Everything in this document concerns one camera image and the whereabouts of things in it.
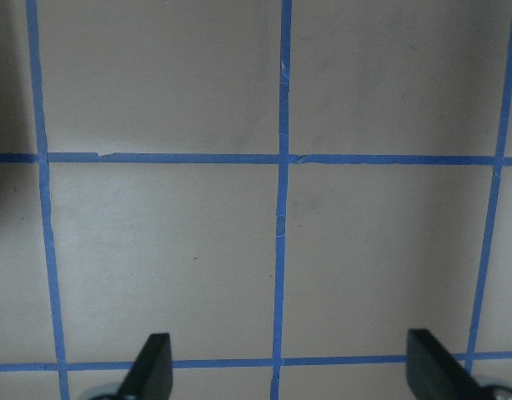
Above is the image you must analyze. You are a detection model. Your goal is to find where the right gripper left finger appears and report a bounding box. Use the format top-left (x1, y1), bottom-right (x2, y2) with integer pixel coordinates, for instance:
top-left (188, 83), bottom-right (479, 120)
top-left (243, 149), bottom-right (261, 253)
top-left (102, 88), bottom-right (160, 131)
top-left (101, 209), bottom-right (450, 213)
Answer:
top-left (78, 332), bottom-right (174, 400)

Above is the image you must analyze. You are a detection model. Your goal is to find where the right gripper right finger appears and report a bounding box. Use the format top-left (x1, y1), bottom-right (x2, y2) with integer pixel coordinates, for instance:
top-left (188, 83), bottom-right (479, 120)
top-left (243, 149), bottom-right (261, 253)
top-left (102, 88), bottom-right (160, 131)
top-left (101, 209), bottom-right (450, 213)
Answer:
top-left (406, 328), bottom-right (512, 400)

